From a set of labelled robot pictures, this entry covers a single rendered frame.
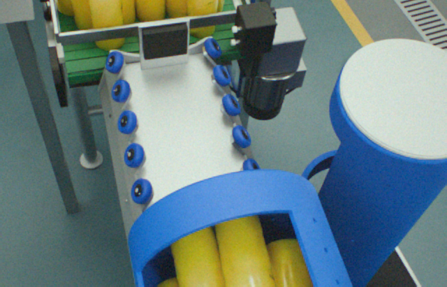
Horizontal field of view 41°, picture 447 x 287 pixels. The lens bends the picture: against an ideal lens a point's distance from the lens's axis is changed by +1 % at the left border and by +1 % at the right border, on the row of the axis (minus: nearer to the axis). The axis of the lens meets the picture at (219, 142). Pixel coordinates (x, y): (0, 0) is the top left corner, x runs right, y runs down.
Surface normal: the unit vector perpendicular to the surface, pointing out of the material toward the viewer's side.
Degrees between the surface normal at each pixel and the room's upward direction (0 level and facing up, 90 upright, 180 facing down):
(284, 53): 90
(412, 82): 0
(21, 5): 90
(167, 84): 0
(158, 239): 48
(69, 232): 0
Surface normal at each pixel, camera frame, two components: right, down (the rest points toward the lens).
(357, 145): -0.75, 0.52
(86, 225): 0.07, -0.55
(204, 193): -0.21, -0.47
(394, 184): -0.21, 0.80
